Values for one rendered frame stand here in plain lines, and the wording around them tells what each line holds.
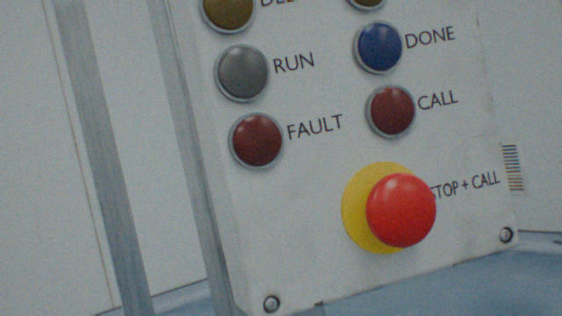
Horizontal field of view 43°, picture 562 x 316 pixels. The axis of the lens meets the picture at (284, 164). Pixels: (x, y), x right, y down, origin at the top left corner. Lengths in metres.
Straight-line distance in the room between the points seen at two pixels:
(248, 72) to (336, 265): 0.12
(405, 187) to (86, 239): 3.88
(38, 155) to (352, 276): 3.80
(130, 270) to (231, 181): 1.18
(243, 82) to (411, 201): 0.11
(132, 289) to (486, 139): 1.20
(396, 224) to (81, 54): 1.22
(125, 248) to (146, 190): 2.77
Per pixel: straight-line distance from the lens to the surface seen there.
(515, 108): 4.00
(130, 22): 4.39
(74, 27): 1.55
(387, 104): 0.40
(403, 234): 0.38
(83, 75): 1.54
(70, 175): 4.19
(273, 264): 0.39
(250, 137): 0.37
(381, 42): 0.40
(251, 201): 0.38
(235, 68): 0.37
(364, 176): 0.40
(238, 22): 0.38
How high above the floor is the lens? 1.02
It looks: 4 degrees down
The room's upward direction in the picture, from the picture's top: 12 degrees counter-clockwise
